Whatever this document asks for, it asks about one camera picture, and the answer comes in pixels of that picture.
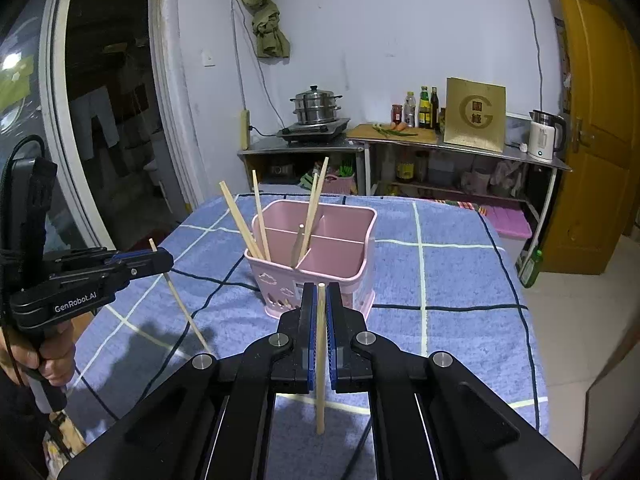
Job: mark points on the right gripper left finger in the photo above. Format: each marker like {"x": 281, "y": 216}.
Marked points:
{"x": 306, "y": 339}

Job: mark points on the dark soy sauce bottle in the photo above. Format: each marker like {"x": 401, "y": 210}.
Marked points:
{"x": 435, "y": 109}

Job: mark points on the pink small shelf basket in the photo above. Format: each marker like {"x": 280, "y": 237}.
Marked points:
{"x": 338, "y": 185}

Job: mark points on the metal kitchen shelf unit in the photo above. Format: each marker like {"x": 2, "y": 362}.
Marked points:
{"x": 445, "y": 172}

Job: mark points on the gold cardboard box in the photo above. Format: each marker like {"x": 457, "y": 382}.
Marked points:
{"x": 475, "y": 115}

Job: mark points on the white electric kettle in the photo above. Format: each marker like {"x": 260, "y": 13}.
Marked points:
{"x": 547, "y": 135}

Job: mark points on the clear white cap bottle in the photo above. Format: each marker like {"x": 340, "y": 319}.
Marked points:
{"x": 410, "y": 109}

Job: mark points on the person's left hand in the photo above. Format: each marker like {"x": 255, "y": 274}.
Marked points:
{"x": 55, "y": 358}

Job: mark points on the yellow wooden door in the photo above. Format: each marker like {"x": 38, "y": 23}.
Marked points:
{"x": 596, "y": 197}

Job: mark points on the stainless steel steamer pot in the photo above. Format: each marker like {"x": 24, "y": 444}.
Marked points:
{"x": 315, "y": 106}

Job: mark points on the blue checked table cloth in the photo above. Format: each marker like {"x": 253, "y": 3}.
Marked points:
{"x": 398, "y": 346}

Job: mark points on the purple lidded storage box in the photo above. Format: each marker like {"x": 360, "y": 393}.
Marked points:
{"x": 509, "y": 222}

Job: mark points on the pink plastic utensil basket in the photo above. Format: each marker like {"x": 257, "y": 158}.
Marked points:
{"x": 341, "y": 249}

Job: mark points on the wooden chopstick in basket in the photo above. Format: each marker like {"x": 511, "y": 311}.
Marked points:
{"x": 321, "y": 177}
{"x": 299, "y": 248}
{"x": 260, "y": 215}
{"x": 247, "y": 236}

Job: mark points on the red sauce jar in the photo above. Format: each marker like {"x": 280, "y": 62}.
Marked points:
{"x": 396, "y": 114}

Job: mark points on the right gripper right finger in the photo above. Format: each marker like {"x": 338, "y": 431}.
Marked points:
{"x": 346, "y": 366}

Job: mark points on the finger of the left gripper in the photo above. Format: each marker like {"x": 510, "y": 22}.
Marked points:
{"x": 135, "y": 262}

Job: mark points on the green plastic bottle on floor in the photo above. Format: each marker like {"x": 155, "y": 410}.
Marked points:
{"x": 530, "y": 269}

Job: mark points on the olive green hanging cloth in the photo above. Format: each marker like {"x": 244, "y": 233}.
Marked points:
{"x": 271, "y": 42}

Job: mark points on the green label oil bottle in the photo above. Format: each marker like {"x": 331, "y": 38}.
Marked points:
{"x": 425, "y": 109}

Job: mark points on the portable gas stove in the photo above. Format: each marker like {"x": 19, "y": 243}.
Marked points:
{"x": 315, "y": 133}

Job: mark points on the wooden cutting board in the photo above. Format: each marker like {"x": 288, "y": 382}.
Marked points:
{"x": 384, "y": 132}

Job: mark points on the light wooden chopstick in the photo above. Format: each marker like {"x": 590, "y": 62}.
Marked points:
{"x": 321, "y": 347}
{"x": 182, "y": 306}

